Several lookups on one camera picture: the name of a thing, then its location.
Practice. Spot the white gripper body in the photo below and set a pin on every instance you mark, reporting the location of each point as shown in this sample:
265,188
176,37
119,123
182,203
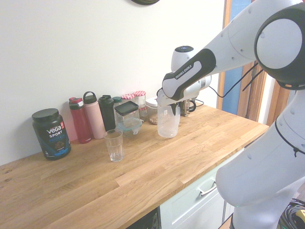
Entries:
163,100

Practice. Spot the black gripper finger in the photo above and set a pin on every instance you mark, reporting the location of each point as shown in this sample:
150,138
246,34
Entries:
177,109
172,108

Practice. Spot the clear plastic water pitcher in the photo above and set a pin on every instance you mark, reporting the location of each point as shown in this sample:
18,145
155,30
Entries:
166,128

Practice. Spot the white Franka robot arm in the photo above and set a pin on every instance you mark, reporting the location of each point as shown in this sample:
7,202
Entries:
238,35

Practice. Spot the pink water bottle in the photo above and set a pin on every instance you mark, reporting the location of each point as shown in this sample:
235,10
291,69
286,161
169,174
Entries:
95,119

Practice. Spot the red water bottle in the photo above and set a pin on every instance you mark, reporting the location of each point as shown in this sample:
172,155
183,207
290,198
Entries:
79,124

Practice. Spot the glass French press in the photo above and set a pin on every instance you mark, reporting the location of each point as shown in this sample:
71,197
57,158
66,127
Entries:
189,107

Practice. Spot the cereal container white lid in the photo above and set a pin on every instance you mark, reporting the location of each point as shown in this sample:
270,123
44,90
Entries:
152,112

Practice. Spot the square container black lid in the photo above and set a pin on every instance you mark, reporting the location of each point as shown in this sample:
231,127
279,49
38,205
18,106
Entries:
126,109

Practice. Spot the glass container teal clip lid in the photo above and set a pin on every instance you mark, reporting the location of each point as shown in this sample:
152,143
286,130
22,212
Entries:
129,126

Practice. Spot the clear jar green lid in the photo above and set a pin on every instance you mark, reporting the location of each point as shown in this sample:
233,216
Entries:
117,99

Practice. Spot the black shaker bottle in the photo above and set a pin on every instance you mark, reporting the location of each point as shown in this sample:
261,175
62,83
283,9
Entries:
107,114

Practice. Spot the blue door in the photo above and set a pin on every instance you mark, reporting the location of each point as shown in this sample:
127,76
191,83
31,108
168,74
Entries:
233,95

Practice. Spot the clear ribbed drinking glass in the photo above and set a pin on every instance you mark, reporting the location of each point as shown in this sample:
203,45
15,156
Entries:
114,148

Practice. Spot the black dishwasher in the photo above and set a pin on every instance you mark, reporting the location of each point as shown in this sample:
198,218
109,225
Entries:
147,220

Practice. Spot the black Vega protein tub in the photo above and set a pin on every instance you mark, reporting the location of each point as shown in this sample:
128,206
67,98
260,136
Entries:
51,138

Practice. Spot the wooden door frame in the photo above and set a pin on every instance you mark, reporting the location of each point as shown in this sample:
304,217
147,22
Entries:
258,100

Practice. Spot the round black wall clock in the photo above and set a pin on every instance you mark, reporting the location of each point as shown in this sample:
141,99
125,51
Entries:
145,2

